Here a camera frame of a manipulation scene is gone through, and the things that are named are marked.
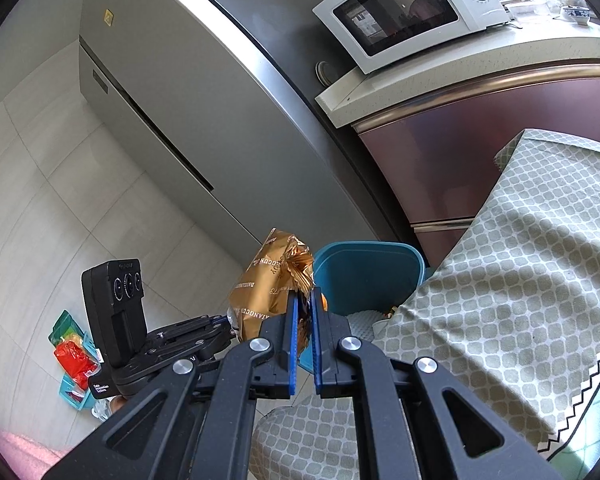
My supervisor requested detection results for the blue plastic trash bin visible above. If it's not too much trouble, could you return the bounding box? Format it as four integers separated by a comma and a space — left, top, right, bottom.
300, 241, 426, 373

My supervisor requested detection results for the blue white ceramic bowl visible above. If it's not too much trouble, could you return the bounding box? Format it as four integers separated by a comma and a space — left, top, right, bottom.
560, 5, 594, 26

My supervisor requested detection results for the green plastic packet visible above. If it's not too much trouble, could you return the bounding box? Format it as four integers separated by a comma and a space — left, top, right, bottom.
49, 310, 82, 347

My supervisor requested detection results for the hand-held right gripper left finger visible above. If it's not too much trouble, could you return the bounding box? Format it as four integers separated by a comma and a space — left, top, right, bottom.
40, 291, 302, 480

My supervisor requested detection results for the clear plastic food container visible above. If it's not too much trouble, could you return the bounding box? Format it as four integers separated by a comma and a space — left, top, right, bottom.
505, 2, 551, 19

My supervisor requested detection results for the white microwave oven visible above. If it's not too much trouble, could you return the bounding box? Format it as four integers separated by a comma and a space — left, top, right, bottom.
312, 0, 511, 75

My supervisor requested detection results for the red plastic packet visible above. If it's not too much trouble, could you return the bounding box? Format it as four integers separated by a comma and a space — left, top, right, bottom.
54, 337, 101, 382

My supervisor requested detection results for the gold foil snack wrapper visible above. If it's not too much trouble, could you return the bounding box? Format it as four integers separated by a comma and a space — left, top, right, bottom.
228, 227, 315, 356

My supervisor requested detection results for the grey refrigerator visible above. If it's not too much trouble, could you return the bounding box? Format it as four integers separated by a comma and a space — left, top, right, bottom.
77, 0, 416, 261

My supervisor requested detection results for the person's left forearm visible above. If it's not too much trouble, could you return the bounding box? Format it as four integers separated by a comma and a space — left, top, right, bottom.
0, 427, 83, 480

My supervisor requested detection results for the kitchen counter with cabinets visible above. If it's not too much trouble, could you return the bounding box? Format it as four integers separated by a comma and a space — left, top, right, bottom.
314, 15, 600, 267

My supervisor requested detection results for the teal plastic packet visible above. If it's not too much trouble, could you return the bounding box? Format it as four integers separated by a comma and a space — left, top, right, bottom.
59, 375, 97, 412

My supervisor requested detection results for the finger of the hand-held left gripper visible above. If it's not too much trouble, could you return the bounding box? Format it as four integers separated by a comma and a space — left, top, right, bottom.
219, 310, 241, 343

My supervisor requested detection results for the patterned green beige tablecloth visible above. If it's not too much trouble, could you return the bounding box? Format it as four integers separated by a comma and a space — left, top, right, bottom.
252, 129, 600, 480

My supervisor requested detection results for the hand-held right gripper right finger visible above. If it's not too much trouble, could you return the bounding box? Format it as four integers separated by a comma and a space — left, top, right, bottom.
310, 286, 566, 480

